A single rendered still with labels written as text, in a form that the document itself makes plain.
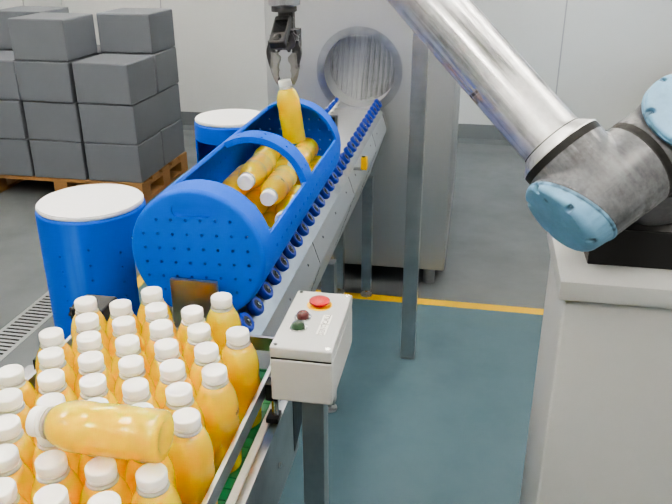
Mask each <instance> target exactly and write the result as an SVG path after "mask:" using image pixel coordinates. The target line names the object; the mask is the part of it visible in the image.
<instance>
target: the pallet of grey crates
mask: <svg viewBox="0 0 672 504"><path fill-rule="evenodd" d="M96 17H97V25H98V33H99V40H100V45H97V43H96V35H95V27H94V20H93V14H91V13H69V8H68V7H56V6H17V7H11V8H5V9H0V193H1V192H3V191H5V190H7V189H9V188H11V187H12V186H14V185H16V184H18V183H20V182H22V181H24V180H38V181H53V182H54V188H55V191H58V190H61V189H65V188H69V187H74V186H80V185H87V184H121V185H127V186H131V187H134V188H136V189H138V190H140V191H141V192H142V193H143V195H144V199H145V201H146V203H147V202H148V201H149V200H150V199H152V198H153V197H154V196H155V195H157V194H158V193H159V192H160V191H162V190H163V189H164V188H166V187H167V186H168V185H169V184H171V183H172V182H173V181H174V180H176V179H177V178H178V177H179V176H181V175H182V174H183V173H184V172H186V171H187V170H188V162H187V152H185V146H184V135H183V123H182V119H181V107H180V96H179V85H178V84H177V83H178V82H179V77H178V65H177V54H176V47H174V46H175V37H174V26H173V14H172V9H168V8H119V9H114V10H109V11H104V12H99V13H96ZM150 184H151V185H150Z"/></svg>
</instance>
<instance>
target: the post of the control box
mask: <svg viewBox="0 0 672 504"><path fill-rule="evenodd" d="M302 437H303V477H304V504H329V481H328V405H323V404H314V403H305V402H302Z"/></svg>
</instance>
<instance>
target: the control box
mask: <svg viewBox="0 0 672 504"><path fill-rule="evenodd" d="M316 295H323V296H326V297H328V298H329V299H330V303H329V304H328V305H325V306H324V307H321V308H318V307H315V306H313V305H311V304H310V303H309V299H310V298H311V297H313V296H316ZM351 306H352V295H345V294H333V293H321V292H309V291H298V292H297V294H296V296H295V298H294V300H293V302H292V304H291V306H290V308H289V310H288V312H287V314H286V316H285V318H284V320H283V322H282V324H281V326H280V328H279V329H278V331H277V333H276V335H275V337H274V339H273V341H272V343H271V345H270V356H271V359H270V365H271V387H272V398H273V399H277V400H286V401H296V402H305V403H314V404H323V405H332V403H333V400H334V397H335V394H336V390H337V387H338V384H339V381H340V378H341V375H342V372H343V368H344V365H345V362H346V359H347V356H348V353H349V350H350V347H351V343H352V307H351ZM300 310H306V311H308V312H309V314H310V317H309V318H308V319H298V318H297V312H298V311H300ZM330 315H331V316H330ZM327 316H330V319H328V320H327V321H325V319H327V318H329V317H327ZM295 320H302V321H303V322H304V323H305V328H303V329H301V330H295V329H293V328H292V322H294V321H295ZM323 321H324V322H323ZM322 322H323V323H325V324H323V323H322ZM327 322H328V323H327ZM326 323H327V324H326ZM321 325H322V327H321ZM324 326H326V327H324ZM324 328H325V329H324ZM320 329H322V330H320ZM324 330H325V332H324ZM321 331H322V332H324V334H323V333H322V332H321ZM318 333H319V334H318ZM320 333H322V334H323V335H322V334H320Z"/></svg>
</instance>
